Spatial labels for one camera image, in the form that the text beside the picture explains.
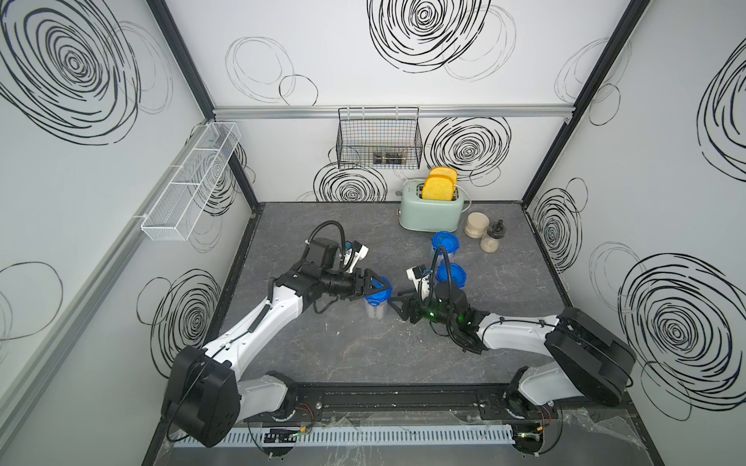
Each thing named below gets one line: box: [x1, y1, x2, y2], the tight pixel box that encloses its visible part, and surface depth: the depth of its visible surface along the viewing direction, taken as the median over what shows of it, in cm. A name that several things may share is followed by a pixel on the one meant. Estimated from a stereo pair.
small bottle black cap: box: [479, 219, 507, 254], surface depth 101 cm
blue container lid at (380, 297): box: [365, 276, 394, 307], surface depth 80 cm
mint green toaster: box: [396, 178, 466, 233], surface depth 106 cm
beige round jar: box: [464, 211, 491, 240], surface depth 110 cm
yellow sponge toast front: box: [421, 176, 455, 201], surface depth 101 cm
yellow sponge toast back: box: [429, 166, 458, 188], surface depth 102 cm
